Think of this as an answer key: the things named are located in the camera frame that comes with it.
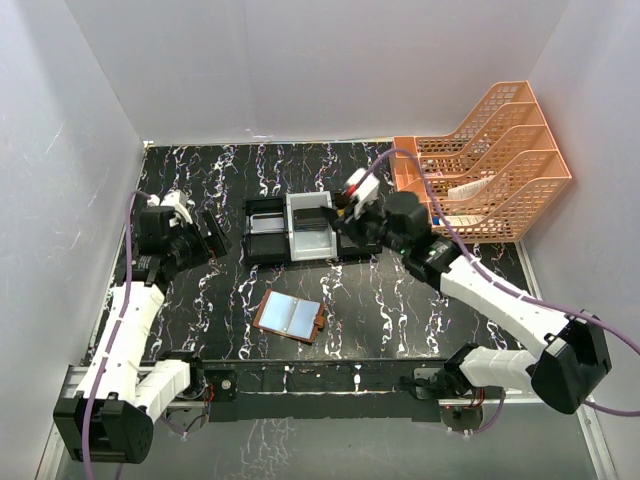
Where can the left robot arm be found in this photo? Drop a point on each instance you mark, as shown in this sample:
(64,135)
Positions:
(125,340)

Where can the white plastic bin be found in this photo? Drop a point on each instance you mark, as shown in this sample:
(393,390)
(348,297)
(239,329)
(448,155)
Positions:
(315,244)

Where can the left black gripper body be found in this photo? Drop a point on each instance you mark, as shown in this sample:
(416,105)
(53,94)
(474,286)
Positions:
(203,240)

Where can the black credit card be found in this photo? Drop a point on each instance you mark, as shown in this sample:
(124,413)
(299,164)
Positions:
(309,219)

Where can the black bin with gold card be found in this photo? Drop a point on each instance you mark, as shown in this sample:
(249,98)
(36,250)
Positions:
(347,249)

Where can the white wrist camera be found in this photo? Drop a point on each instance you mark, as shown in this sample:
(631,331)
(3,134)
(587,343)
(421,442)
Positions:
(176,200)
(361,189)

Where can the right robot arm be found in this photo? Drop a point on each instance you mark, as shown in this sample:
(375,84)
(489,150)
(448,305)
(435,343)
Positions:
(563,357)

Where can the orange mesh file organizer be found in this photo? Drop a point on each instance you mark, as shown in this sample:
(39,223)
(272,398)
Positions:
(505,135)

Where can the white paper in organizer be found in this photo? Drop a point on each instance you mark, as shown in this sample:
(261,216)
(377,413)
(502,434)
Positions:
(468,190)

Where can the brown leather card holder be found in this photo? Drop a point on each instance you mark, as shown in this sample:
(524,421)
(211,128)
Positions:
(290,317)

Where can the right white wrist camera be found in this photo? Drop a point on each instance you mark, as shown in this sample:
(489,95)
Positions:
(361,189)

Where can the white blue item in organizer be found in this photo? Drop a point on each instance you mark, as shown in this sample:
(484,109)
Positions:
(458,220)

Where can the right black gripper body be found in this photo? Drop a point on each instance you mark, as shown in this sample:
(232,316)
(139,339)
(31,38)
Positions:
(347,220)

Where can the black plastic bin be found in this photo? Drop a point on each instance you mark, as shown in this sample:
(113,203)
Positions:
(265,239)

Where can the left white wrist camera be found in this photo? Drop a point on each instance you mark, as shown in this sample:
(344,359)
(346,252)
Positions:
(176,200)

